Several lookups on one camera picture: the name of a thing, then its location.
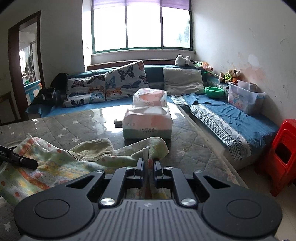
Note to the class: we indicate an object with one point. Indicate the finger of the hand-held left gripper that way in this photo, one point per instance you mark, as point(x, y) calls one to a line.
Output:
point(23, 161)

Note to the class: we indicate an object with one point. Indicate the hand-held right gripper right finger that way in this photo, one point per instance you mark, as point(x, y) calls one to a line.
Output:
point(157, 170)

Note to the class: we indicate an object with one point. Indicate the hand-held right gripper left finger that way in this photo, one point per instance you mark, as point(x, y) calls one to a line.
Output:
point(140, 169)

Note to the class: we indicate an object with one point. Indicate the pastel patterned child's jacket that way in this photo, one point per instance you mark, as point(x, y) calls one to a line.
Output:
point(57, 166)

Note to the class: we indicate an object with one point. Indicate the pink and green tissue pack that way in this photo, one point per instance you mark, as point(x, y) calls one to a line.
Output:
point(148, 124)

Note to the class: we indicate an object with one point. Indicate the small dark device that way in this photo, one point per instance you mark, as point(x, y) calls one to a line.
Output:
point(118, 123)

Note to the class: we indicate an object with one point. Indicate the dark wooden chair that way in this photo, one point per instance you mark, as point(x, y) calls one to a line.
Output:
point(9, 109)

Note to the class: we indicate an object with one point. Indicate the blue cabinet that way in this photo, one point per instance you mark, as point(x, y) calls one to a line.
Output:
point(32, 91)

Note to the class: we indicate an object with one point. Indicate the opened pink tissue pack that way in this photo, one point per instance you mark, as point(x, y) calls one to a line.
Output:
point(150, 97)

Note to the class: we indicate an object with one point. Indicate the blue sofa sheet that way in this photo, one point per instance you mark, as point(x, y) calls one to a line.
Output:
point(226, 115)

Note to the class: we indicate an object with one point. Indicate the square butterfly print pillow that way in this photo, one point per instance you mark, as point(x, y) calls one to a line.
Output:
point(126, 81)

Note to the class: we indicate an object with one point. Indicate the plain grey pillow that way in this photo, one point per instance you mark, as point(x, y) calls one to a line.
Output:
point(183, 81)

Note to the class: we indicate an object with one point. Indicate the long butterfly print pillow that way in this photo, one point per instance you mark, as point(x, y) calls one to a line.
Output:
point(85, 91)

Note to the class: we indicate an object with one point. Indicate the teal sofa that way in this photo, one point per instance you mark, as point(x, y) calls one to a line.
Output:
point(155, 74)

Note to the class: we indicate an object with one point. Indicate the green bowl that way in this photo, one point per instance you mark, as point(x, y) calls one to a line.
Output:
point(214, 92)

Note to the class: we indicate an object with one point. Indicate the white and black plush toy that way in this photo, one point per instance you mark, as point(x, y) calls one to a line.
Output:
point(183, 60)

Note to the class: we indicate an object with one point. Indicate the clear plastic storage box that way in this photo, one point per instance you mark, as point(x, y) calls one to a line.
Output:
point(245, 98)

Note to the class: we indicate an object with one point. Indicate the pink and green plush toy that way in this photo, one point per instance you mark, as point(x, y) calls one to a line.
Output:
point(204, 66)

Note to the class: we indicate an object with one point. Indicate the stuffed toy group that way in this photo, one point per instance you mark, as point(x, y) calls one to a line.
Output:
point(230, 76)

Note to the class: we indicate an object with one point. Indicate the red plastic stool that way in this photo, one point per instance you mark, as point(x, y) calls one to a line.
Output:
point(284, 150)

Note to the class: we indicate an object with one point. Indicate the green framed window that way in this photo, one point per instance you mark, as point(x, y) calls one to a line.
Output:
point(143, 27)

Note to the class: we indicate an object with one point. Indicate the brown door frame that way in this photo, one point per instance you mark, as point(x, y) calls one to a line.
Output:
point(13, 69)

